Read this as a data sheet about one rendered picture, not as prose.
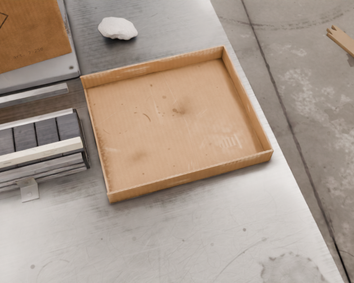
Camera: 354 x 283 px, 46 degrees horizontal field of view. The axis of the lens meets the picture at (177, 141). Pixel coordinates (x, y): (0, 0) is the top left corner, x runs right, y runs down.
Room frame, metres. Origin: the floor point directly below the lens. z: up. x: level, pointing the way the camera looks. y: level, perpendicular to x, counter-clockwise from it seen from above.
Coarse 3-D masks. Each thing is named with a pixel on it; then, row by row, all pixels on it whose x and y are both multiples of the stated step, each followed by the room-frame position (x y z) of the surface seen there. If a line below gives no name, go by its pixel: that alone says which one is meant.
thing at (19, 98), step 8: (40, 88) 0.42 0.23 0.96; (48, 88) 0.42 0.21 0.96; (56, 88) 0.42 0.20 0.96; (64, 88) 0.42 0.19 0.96; (8, 96) 0.40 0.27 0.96; (16, 96) 0.40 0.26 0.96; (24, 96) 0.40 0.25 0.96; (32, 96) 0.40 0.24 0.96; (40, 96) 0.41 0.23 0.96; (48, 96) 0.41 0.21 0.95; (0, 104) 0.39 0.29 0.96; (8, 104) 0.39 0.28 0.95
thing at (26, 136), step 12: (48, 120) 0.41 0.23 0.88; (60, 120) 0.41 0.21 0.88; (72, 120) 0.41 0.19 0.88; (0, 132) 0.38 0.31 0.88; (12, 132) 0.38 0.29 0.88; (24, 132) 0.38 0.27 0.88; (36, 132) 0.39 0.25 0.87; (48, 132) 0.38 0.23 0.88; (60, 132) 0.38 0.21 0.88; (72, 132) 0.38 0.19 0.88; (0, 144) 0.36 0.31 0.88; (12, 144) 0.36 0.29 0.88; (24, 144) 0.36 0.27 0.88; (36, 144) 0.36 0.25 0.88; (48, 156) 0.34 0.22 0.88; (60, 156) 0.34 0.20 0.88; (0, 168) 0.31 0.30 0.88; (12, 168) 0.31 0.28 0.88
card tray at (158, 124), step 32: (160, 64) 0.56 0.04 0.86; (192, 64) 0.58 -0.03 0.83; (224, 64) 0.58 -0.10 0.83; (96, 96) 0.50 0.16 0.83; (128, 96) 0.50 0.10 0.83; (160, 96) 0.50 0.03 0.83; (192, 96) 0.50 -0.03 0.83; (224, 96) 0.50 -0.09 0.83; (96, 128) 0.42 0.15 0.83; (128, 128) 0.42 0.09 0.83; (160, 128) 0.42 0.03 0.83; (192, 128) 0.42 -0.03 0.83; (224, 128) 0.42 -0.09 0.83; (256, 128) 0.42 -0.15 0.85; (128, 160) 0.35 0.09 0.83; (160, 160) 0.35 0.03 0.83; (192, 160) 0.35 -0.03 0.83; (224, 160) 0.36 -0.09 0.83; (256, 160) 0.35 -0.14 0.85; (128, 192) 0.28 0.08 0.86
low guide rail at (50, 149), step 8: (48, 144) 0.34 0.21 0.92; (56, 144) 0.34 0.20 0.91; (64, 144) 0.34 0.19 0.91; (72, 144) 0.34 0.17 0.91; (80, 144) 0.34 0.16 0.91; (16, 152) 0.32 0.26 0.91; (24, 152) 0.32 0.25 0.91; (32, 152) 0.32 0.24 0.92; (40, 152) 0.32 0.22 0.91; (48, 152) 0.33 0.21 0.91; (56, 152) 0.33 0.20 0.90; (0, 160) 0.31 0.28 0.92; (8, 160) 0.31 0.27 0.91; (16, 160) 0.31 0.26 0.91; (24, 160) 0.32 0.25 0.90
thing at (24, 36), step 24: (0, 0) 0.56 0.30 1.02; (24, 0) 0.57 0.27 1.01; (48, 0) 0.59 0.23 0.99; (0, 24) 0.55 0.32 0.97; (24, 24) 0.57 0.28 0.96; (48, 24) 0.58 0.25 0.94; (0, 48) 0.55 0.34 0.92; (24, 48) 0.56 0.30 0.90; (48, 48) 0.58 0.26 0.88; (0, 72) 0.54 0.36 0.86
